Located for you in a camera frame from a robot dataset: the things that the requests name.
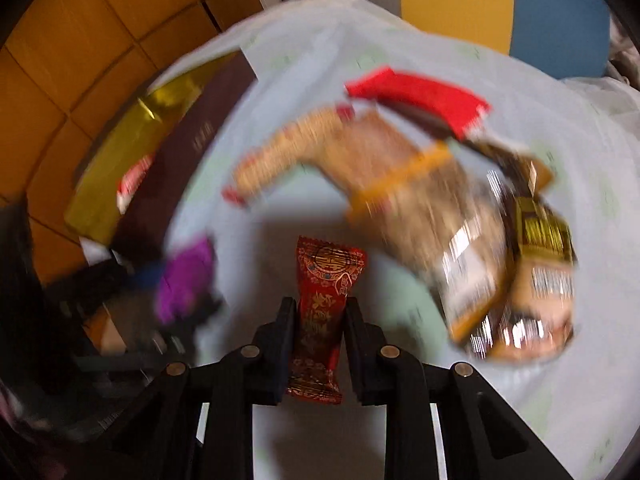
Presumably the small red patterned candy packet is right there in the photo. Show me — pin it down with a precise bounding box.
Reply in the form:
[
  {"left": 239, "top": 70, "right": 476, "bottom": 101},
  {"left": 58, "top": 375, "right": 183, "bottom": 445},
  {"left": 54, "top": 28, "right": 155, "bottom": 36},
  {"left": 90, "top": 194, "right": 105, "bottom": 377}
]
[{"left": 286, "top": 236, "right": 368, "bottom": 405}]

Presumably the brown sesame paste packet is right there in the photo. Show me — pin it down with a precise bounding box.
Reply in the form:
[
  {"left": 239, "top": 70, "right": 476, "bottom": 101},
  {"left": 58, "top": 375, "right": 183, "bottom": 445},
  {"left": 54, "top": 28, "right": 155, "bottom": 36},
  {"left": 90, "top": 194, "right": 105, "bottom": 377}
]
[{"left": 487, "top": 196, "right": 576, "bottom": 362}]

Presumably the white brown stick sachet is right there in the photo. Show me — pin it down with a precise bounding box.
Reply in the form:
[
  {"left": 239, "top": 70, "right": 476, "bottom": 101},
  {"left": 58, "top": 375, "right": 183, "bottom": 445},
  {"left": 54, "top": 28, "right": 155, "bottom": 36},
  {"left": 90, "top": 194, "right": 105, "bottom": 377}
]
[{"left": 382, "top": 101, "right": 554, "bottom": 196}]

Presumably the large red foil snack packet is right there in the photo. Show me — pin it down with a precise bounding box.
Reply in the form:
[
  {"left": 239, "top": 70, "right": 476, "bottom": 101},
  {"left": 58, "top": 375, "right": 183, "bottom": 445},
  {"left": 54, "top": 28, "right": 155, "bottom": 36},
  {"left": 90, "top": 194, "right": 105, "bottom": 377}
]
[{"left": 345, "top": 66, "right": 492, "bottom": 141}]

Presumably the purple snack packet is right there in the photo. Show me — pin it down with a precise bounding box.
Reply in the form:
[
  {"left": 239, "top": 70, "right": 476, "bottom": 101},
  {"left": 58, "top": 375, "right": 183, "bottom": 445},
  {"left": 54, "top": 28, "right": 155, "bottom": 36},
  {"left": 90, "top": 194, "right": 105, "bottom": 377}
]
[{"left": 155, "top": 236, "right": 216, "bottom": 326}]

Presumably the brown orange snack packet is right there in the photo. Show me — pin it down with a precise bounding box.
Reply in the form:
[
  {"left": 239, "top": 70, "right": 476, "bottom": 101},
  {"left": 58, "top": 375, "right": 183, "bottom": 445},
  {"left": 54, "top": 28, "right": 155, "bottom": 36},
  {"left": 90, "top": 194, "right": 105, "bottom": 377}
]
[{"left": 318, "top": 110, "right": 506, "bottom": 344}]

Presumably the light blue patterned tablecloth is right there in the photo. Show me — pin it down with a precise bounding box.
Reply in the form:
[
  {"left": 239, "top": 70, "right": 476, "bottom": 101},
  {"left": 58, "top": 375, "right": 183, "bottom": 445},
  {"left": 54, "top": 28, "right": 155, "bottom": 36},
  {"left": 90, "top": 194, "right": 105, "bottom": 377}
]
[{"left": 160, "top": 0, "right": 639, "bottom": 479}]

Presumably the gold lined dark snack box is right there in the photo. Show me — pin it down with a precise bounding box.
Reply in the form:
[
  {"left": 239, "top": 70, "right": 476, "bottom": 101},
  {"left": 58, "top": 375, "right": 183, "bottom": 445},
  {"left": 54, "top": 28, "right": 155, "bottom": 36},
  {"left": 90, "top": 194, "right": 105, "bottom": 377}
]
[{"left": 64, "top": 50, "right": 257, "bottom": 266}]

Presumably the tan biscuit snack packet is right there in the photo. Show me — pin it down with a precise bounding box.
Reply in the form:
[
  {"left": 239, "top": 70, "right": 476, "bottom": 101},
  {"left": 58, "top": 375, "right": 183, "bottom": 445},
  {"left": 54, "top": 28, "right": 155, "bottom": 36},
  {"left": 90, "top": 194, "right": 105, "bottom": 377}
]
[{"left": 221, "top": 104, "right": 355, "bottom": 206}]

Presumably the grey yellow blue chair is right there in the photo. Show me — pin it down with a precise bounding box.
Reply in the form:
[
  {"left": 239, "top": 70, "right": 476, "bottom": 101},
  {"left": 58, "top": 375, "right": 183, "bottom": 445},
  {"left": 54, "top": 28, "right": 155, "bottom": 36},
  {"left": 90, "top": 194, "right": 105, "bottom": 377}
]
[{"left": 369, "top": 0, "right": 610, "bottom": 79}]

